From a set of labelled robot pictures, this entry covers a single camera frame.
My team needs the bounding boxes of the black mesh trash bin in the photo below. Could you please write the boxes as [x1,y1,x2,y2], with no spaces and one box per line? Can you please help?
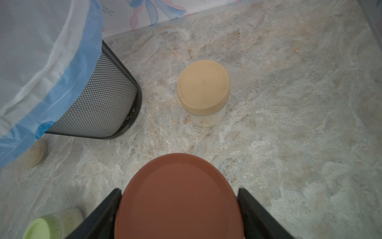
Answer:
[47,43,142,139]

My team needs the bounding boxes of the green lid jar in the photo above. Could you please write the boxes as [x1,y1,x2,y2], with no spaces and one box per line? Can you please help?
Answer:
[22,207,84,239]

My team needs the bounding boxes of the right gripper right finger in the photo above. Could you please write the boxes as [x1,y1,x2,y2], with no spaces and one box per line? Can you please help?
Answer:
[237,188,294,239]

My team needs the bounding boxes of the left red lid jar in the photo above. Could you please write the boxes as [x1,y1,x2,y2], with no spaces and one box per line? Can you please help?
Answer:
[5,139,47,169]

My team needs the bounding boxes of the white trash bag liner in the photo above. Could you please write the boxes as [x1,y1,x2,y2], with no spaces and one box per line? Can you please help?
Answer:
[1,1,103,166]

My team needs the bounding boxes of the tan lid jar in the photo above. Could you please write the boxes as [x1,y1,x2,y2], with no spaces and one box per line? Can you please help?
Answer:
[177,60,230,127]

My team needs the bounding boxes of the red jar lid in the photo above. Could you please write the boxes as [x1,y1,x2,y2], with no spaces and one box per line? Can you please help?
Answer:
[114,153,244,239]

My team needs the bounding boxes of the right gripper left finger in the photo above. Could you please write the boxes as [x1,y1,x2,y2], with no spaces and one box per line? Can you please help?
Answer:
[66,188,122,239]

